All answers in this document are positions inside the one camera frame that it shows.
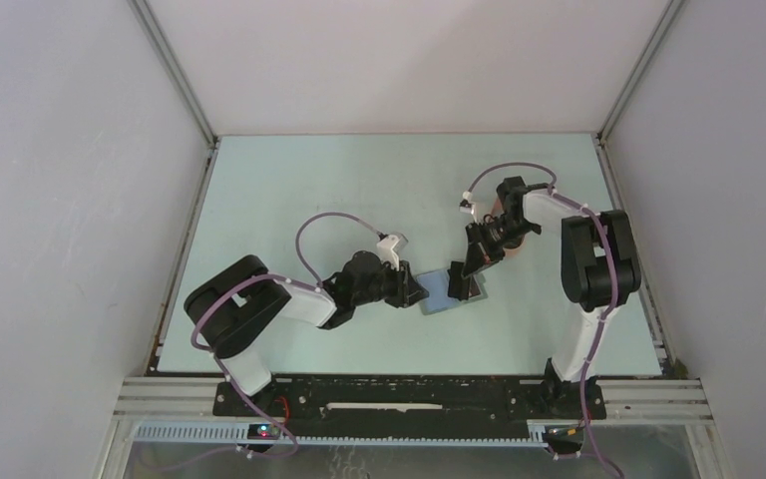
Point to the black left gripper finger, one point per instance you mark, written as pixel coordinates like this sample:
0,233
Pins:
410,287
407,299

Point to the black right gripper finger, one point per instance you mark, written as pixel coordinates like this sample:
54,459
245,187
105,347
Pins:
479,258
474,236

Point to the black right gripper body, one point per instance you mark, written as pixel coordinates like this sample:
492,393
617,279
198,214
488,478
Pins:
503,232

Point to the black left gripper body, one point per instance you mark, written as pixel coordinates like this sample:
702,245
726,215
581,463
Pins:
387,283

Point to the green leather card holder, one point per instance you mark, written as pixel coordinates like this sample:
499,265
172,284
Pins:
443,294

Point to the black gold-print credit card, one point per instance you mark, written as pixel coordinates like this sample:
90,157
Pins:
458,284

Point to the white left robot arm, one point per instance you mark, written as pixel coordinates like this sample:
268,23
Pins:
232,309

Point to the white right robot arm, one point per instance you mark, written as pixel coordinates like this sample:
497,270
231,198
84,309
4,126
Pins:
599,266

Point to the pink oval plastic tray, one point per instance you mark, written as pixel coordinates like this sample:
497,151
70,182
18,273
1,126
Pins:
507,206

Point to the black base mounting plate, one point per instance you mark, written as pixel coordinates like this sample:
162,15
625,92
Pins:
430,407

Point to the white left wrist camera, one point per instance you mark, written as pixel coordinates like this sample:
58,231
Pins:
389,248

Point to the aluminium frame rail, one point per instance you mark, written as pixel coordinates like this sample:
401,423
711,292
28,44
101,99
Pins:
207,410

